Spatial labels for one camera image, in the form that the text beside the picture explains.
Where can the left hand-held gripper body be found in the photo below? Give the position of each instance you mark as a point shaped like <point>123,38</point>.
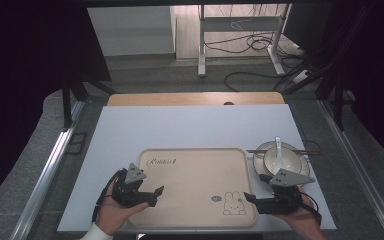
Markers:
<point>128,193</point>

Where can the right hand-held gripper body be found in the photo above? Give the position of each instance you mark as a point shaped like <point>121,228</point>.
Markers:
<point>283,196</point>

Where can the person's left hand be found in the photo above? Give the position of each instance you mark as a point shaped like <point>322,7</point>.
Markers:
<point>113,211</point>

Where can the person's right hand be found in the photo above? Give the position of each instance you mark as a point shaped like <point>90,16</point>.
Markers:
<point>300,220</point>

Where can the white bowl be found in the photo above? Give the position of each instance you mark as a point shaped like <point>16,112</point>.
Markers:
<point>290,161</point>
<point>305,166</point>

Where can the white ceramic spoon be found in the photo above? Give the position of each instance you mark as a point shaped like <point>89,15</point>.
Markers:
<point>278,150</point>

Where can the beige tray with rabbit print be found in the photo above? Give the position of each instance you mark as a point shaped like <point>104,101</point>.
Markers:
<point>193,190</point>

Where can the brown chopstick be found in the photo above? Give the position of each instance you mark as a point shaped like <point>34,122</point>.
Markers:
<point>313,153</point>

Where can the white table mat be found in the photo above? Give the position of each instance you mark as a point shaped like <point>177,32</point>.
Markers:
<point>186,128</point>

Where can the black metal stand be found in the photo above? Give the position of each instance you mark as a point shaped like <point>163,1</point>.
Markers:
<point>67,103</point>
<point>339,100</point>

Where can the white power strip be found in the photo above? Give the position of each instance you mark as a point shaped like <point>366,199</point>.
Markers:
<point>301,76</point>

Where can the dark curtain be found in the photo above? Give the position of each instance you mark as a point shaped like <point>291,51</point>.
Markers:
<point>373,66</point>
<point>20,66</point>

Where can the white cabinet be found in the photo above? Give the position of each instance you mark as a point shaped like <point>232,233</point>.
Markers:
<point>130,30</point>

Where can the aluminium rail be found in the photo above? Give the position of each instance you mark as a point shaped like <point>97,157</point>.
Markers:
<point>356,166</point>
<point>46,170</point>

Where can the white desk frame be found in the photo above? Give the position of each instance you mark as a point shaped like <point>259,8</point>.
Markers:
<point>201,50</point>

